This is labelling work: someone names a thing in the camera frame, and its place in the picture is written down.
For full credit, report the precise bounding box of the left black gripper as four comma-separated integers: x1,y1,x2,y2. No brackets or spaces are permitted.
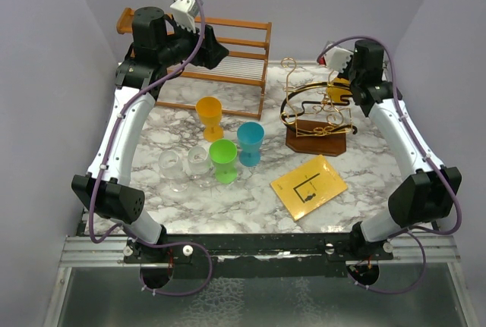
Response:
158,14,229,69

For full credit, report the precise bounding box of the orange plastic wine glass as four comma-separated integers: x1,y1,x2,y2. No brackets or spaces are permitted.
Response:
326,77,352,106
195,96,223,142

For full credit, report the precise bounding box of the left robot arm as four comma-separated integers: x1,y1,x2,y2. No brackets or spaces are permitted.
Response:
71,7,229,263

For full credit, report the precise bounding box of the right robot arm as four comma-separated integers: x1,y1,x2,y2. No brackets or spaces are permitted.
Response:
349,39,462,259

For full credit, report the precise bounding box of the wooden dish rack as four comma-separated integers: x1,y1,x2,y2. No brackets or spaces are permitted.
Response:
115,7,273,121

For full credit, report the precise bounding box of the blue plastic wine glass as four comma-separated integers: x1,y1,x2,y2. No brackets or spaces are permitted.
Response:
237,122,265,167

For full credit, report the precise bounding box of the green plastic wine glass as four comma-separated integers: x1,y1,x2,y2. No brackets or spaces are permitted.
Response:
209,139,238,184

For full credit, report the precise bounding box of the clear wine glass right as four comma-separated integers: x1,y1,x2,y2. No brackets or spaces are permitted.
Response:
188,146,213,188

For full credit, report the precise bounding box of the clear wine glass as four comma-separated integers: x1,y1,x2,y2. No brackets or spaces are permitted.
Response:
158,150,188,193
188,146,213,188

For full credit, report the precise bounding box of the clear wine glass left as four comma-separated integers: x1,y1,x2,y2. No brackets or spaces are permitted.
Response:
158,150,188,193

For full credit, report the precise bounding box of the yellow book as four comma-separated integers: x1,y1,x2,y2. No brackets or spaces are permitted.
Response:
270,155,348,221

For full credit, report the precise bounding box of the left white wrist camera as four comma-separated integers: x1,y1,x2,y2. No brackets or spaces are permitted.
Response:
170,0,200,33

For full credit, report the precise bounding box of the gold wire wine glass rack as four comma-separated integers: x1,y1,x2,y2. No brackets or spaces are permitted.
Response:
279,58,358,156

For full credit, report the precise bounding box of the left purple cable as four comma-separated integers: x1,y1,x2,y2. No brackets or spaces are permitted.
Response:
87,0,215,297

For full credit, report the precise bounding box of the purple cable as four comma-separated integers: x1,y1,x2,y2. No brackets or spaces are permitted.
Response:
87,0,215,297
316,36,465,296

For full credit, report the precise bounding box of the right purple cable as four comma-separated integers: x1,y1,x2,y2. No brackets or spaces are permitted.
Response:
316,36,465,296

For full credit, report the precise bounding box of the black metal base rail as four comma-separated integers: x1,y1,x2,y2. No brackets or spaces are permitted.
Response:
125,232,396,279

